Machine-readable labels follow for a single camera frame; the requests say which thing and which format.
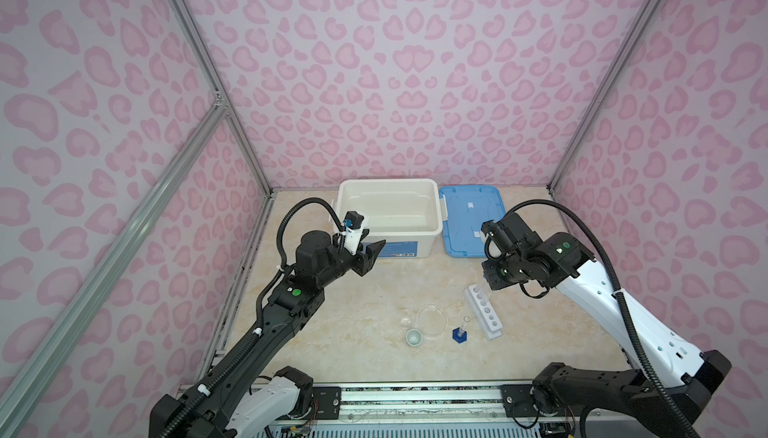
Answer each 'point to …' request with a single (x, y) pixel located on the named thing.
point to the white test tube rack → (483, 311)
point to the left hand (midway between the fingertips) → (376, 231)
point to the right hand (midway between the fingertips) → (491, 273)
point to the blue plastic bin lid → (468, 207)
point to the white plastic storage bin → (407, 213)
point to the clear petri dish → (432, 321)
